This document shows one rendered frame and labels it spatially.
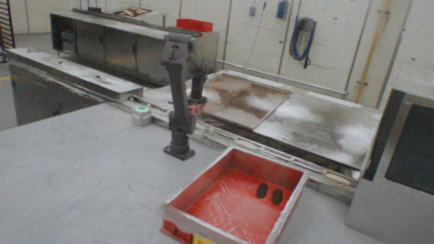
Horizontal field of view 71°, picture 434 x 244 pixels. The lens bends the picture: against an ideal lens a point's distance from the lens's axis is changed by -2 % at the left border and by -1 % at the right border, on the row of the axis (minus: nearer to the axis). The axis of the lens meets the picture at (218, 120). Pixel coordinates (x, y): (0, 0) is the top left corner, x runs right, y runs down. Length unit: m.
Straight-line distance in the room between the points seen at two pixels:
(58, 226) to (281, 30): 4.66
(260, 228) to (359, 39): 4.16
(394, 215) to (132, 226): 0.80
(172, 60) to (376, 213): 0.82
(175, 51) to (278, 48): 4.29
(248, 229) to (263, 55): 4.55
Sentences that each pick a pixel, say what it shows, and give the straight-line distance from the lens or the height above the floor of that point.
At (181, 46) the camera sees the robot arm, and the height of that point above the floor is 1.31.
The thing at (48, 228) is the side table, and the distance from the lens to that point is 1.03.
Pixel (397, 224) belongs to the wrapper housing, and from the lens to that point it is 1.12.
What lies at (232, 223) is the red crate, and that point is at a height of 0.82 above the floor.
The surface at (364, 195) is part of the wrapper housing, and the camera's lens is 1.09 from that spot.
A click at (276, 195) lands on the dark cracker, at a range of 1.16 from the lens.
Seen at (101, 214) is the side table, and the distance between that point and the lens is 1.04.
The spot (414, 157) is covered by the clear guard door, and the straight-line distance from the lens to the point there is 1.02.
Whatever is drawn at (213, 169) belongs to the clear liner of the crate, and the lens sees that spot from 1.11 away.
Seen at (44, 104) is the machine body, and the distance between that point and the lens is 2.49.
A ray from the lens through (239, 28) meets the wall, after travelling 5.57.
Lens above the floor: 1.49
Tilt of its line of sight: 23 degrees down
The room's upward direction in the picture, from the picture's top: 7 degrees clockwise
